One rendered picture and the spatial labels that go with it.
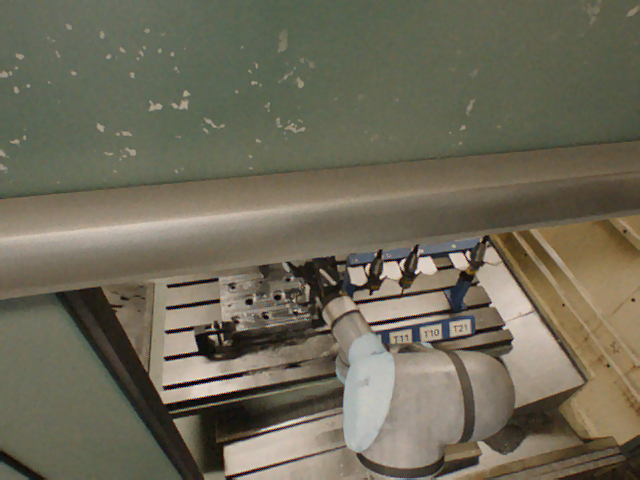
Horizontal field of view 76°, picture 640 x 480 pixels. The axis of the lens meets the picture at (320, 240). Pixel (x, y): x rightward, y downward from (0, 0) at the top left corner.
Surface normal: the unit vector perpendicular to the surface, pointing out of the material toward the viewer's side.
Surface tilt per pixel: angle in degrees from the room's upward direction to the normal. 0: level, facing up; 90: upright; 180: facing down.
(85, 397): 90
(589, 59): 90
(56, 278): 90
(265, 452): 8
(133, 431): 90
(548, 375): 24
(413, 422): 45
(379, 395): 14
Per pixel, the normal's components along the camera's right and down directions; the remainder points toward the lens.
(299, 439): -0.07, -0.67
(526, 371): -0.35, -0.58
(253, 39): 0.22, 0.71
